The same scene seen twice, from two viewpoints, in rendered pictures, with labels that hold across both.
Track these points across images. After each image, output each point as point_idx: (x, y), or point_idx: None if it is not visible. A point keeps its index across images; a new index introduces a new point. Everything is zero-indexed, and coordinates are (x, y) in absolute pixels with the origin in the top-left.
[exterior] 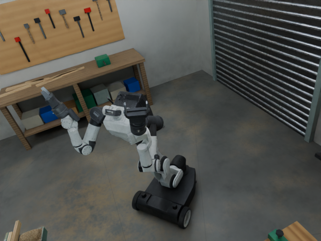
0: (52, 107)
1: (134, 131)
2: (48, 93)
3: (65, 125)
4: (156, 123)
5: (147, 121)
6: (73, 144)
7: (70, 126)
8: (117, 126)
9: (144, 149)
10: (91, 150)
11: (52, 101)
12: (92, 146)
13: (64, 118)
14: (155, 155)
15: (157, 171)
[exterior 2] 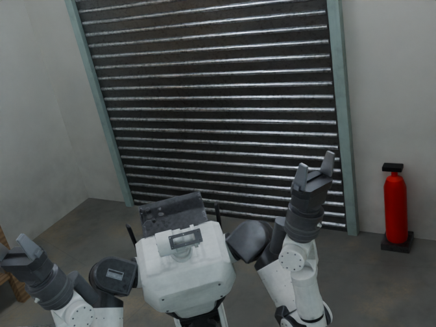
0: (43, 278)
1: (310, 231)
2: (6, 252)
3: (79, 319)
4: (270, 231)
5: (265, 228)
6: None
7: (92, 320)
8: (193, 274)
9: (314, 274)
10: None
11: (46, 258)
12: None
13: (70, 302)
14: None
15: (331, 321)
